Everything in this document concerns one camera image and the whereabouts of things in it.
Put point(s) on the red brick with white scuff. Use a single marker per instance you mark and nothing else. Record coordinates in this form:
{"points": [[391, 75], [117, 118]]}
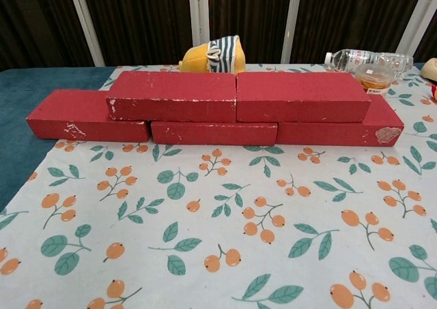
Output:
{"points": [[65, 118]]}

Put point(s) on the beige mayonnaise squeeze bottle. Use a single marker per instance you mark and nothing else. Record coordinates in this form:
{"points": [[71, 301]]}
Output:
{"points": [[430, 68]]}

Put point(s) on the clear plastic water bottle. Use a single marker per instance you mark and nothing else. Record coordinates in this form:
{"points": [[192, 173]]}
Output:
{"points": [[355, 60]]}

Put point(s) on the floral fruit print tablecloth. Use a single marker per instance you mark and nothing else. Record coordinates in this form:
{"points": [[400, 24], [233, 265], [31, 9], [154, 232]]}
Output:
{"points": [[239, 203]]}

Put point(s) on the yellow plush toy striped cloth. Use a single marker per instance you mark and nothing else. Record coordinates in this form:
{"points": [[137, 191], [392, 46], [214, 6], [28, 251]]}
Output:
{"points": [[211, 56]]}

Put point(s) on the yellow rubber chicken toy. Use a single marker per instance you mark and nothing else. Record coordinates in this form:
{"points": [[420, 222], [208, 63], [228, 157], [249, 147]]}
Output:
{"points": [[434, 92]]}

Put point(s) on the clear jar with orange contents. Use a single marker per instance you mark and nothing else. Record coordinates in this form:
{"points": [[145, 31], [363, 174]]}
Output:
{"points": [[373, 78]]}

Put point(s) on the teal felt table cover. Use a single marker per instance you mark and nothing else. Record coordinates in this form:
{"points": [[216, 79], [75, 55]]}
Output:
{"points": [[17, 159]]}

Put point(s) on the red foam brick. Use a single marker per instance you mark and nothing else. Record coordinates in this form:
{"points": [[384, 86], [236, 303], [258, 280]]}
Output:
{"points": [[211, 133], [300, 94]]}

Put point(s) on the red brick with chipped edges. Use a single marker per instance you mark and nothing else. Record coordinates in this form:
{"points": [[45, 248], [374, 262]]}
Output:
{"points": [[170, 90]]}

